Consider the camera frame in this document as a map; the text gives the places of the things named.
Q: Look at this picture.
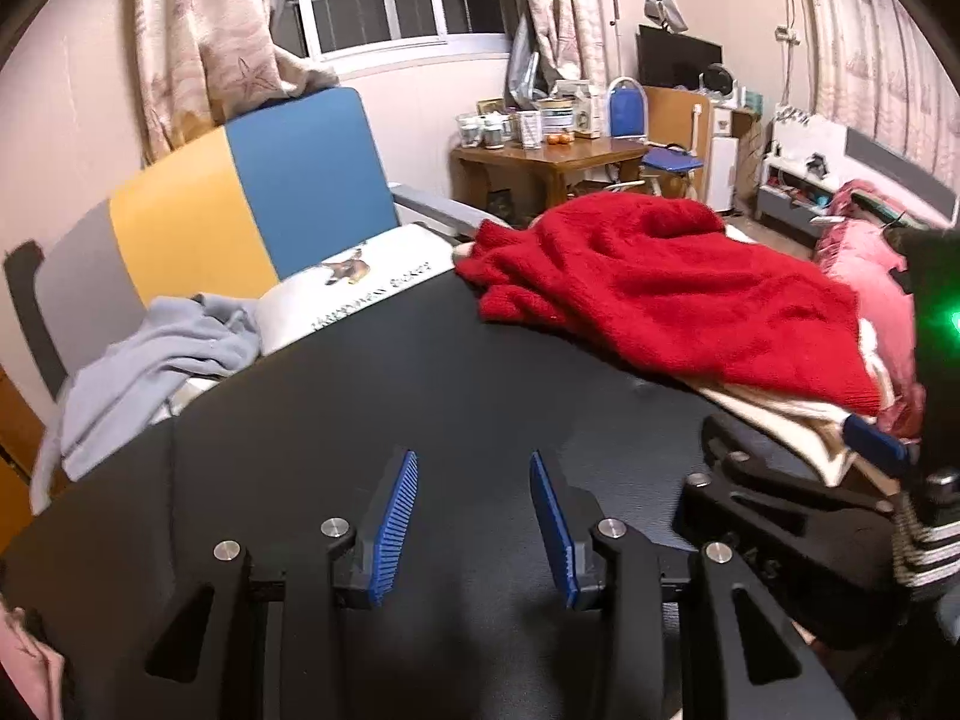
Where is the wooden desk panel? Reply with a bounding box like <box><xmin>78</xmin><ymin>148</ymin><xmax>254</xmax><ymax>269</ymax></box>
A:
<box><xmin>645</xmin><ymin>86</ymin><xmax>762</xmax><ymax>211</ymax></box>

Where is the grey padded headboard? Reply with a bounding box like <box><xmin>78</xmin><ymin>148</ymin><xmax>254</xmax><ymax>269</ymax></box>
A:
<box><xmin>844</xmin><ymin>127</ymin><xmax>960</xmax><ymax>224</ymax></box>

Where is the wooden table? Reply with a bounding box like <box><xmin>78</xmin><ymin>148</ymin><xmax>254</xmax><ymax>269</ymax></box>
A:
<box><xmin>450</xmin><ymin>136</ymin><xmax>650</xmax><ymax>222</ymax></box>

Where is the pink blanket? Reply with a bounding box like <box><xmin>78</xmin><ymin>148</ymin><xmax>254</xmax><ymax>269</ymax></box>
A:
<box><xmin>814</xmin><ymin>180</ymin><xmax>931</xmax><ymax>436</ymax></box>

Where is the black monitor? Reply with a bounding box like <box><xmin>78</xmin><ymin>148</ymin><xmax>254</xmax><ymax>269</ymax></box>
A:
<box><xmin>637</xmin><ymin>24</ymin><xmax>725</xmax><ymax>91</ymax></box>

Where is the white narrow cabinet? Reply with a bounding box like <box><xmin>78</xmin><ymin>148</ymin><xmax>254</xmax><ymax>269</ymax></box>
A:
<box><xmin>709</xmin><ymin>109</ymin><xmax>742</xmax><ymax>212</ymax></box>

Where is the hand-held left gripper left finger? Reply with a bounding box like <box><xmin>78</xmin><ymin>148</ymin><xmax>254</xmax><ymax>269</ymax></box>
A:
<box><xmin>82</xmin><ymin>450</ymin><xmax>419</xmax><ymax>720</ymax></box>

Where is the grey hoodie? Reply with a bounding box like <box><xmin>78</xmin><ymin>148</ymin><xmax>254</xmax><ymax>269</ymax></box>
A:
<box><xmin>30</xmin><ymin>292</ymin><xmax>263</xmax><ymax>515</ymax></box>

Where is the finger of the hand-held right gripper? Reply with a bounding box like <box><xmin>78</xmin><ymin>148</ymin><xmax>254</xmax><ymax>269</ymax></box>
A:
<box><xmin>700</xmin><ymin>412</ymin><xmax>912</xmax><ymax>500</ymax></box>
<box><xmin>673</xmin><ymin>471</ymin><xmax>901</xmax><ymax>650</ymax></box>

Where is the grey yellow blue chair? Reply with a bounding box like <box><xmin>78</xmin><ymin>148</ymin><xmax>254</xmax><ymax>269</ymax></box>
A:
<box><xmin>4</xmin><ymin>86</ymin><xmax>518</xmax><ymax>421</ymax></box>

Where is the silver foil bag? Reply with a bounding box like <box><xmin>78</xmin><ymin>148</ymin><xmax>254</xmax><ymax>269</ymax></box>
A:
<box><xmin>506</xmin><ymin>15</ymin><xmax>542</xmax><ymax>113</ymax></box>

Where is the blue folding chair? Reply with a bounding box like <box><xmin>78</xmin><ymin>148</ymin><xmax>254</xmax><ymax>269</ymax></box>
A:
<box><xmin>604</xmin><ymin>76</ymin><xmax>706</xmax><ymax>200</ymax></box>

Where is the white shelf unit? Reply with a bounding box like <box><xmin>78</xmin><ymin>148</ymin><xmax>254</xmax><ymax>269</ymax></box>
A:
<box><xmin>754</xmin><ymin>116</ymin><xmax>852</xmax><ymax>237</ymax></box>

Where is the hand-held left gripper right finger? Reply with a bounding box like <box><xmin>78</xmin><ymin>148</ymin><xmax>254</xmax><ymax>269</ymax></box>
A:
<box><xmin>529</xmin><ymin>451</ymin><xmax>856</xmax><ymax>720</ymax></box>

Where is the white printed cushion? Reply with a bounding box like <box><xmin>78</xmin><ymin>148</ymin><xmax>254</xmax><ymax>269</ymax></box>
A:
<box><xmin>255</xmin><ymin>225</ymin><xmax>458</xmax><ymax>357</ymax></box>

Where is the red knitted sweater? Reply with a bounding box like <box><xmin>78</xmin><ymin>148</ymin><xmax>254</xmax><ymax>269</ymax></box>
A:
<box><xmin>454</xmin><ymin>191</ymin><xmax>882</xmax><ymax>417</ymax></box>

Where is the patterned beige curtain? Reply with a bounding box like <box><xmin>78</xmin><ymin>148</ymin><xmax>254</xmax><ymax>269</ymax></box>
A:
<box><xmin>510</xmin><ymin>0</ymin><xmax>612</xmax><ymax>91</ymax></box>
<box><xmin>795</xmin><ymin>0</ymin><xmax>960</xmax><ymax>203</ymax></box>
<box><xmin>135</xmin><ymin>0</ymin><xmax>338</xmax><ymax>166</ymax></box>

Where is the beige folded cloth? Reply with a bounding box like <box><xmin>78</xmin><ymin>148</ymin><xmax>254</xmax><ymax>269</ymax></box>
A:
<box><xmin>690</xmin><ymin>315</ymin><xmax>901</xmax><ymax>488</ymax></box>

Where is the pink cloth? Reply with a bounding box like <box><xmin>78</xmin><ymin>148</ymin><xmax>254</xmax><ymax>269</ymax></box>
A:
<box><xmin>0</xmin><ymin>600</ymin><xmax>65</xmax><ymax>720</ymax></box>

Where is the white carton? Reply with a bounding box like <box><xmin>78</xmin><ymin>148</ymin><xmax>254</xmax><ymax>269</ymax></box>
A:
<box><xmin>574</xmin><ymin>82</ymin><xmax>602</xmax><ymax>140</ymax></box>

